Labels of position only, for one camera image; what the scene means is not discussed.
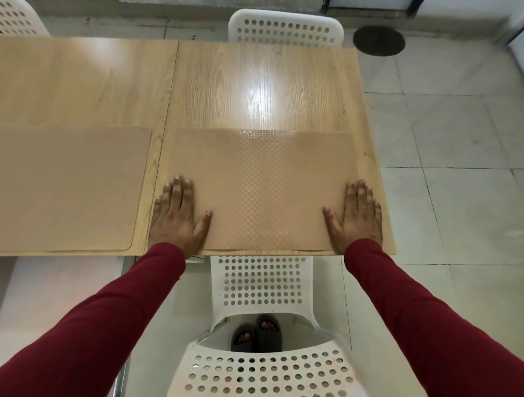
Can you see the person's right hand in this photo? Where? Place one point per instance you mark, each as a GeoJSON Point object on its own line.
{"type": "Point", "coordinates": [360, 221]}

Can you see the person's left hand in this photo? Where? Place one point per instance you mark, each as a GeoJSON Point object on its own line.
{"type": "Point", "coordinates": [176, 225]}

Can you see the tan placemat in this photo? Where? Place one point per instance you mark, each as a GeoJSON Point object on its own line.
{"type": "Point", "coordinates": [73, 184]}
{"type": "Point", "coordinates": [266, 184]}

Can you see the white drawer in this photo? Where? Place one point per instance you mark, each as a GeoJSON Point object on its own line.
{"type": "Point", "coordinates": [61, 282]}

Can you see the person's left forearm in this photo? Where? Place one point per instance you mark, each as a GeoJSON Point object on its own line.
{"type": "Point", "coordinates": [82, 327]}

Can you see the person's right forearm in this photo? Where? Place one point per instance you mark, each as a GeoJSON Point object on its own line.
{"type": "Point", "coordinates": [430, 327]}

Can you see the white perforated plastic chair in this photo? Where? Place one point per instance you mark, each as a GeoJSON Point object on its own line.
{"type": "Point", "coordinates": [37, 22]}
{"type": "Point", "coordinates": [262, 311]}
{"type": "Point", "coordinates": [286, 14]}

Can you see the dark grey slipper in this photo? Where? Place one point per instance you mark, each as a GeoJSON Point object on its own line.
{"type": "Point", "coordinates": [245, 345]}
{"type": "Point", "coordinates": [270, 341]}

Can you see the light wooden table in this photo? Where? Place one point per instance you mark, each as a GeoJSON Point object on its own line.
{"type": "Point", "coordinates": [266, 82]}

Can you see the dark round floor drain cover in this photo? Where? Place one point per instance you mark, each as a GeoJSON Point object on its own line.
{"type": "Point", "coordinates": [378, 41]}

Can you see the white door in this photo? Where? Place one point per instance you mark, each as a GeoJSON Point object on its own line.
{"type": "Point", "coordinates": [368, 3]}

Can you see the black door frame post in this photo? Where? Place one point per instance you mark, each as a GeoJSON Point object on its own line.
{"type": "Point", "coordinates": [326, 5]}
{"type": "Point", "coordinates": [414, 6]}

